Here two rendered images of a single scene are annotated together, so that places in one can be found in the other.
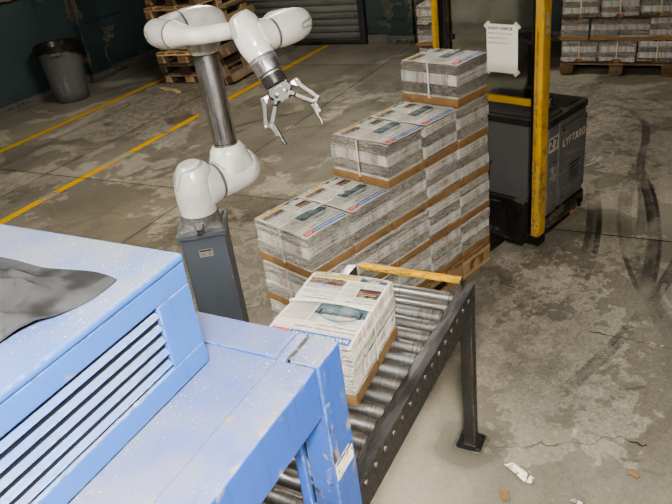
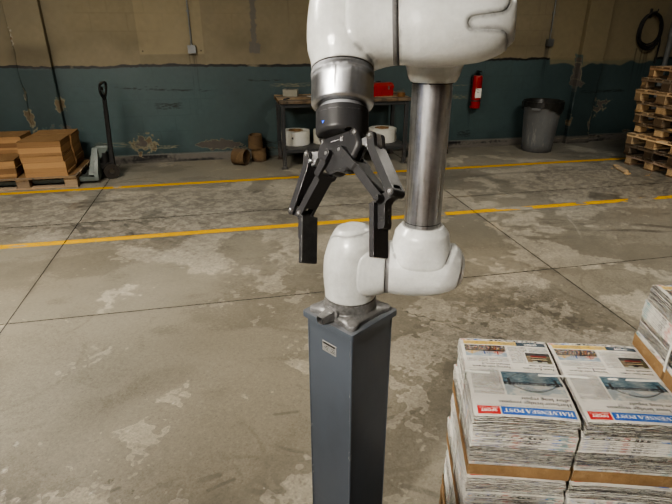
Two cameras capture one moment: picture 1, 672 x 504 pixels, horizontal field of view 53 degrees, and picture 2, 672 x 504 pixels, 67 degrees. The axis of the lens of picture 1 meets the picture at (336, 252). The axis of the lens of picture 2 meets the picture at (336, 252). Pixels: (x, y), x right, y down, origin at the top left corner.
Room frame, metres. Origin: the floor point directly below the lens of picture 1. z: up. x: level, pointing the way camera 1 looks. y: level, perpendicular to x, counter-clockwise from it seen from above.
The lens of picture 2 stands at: (1.66, -0.41, 1.79)
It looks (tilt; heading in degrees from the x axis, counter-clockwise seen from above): 24 degrees down; 47
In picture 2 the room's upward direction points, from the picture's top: straight up
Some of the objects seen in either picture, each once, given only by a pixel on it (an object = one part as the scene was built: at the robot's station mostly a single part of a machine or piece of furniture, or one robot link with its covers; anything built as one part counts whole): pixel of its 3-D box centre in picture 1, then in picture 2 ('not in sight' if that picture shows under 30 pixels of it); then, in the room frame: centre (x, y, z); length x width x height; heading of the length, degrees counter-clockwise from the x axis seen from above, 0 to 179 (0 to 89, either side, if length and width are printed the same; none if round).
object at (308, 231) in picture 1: (370, 252); (631, 483); (3.19, -0.18, 0.42); 1.17 x 0.39 x 0.83; 132
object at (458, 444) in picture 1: (471, 440); not in sight; (2.14, -0.47, 0.01); 0.14 x 0.13 x 0.01; 59
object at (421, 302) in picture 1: (392, 299); not in sight; (2.16, -0.19, 0.78); 0.47 x 0.05 x 0.05; 59
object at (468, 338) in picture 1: (469, 380); not in sight; (2.14, -0.47, 0.34); 0.06 x 0.06 x 0.68; 59
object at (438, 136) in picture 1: (412, 134); not in sight; (3.47, -0.50, 0.95); 0.38 x 0.29 x 0.23; 43
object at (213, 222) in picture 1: (200, 219); (345, 304); (2.57, 0.54, 1.03); 0.22 x 0.18 x 0.06; 3
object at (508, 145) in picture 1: (520, 159); not in sight; (4.21, -1.32, 0.40); 0.69 x 0.55 x 0.80; 42
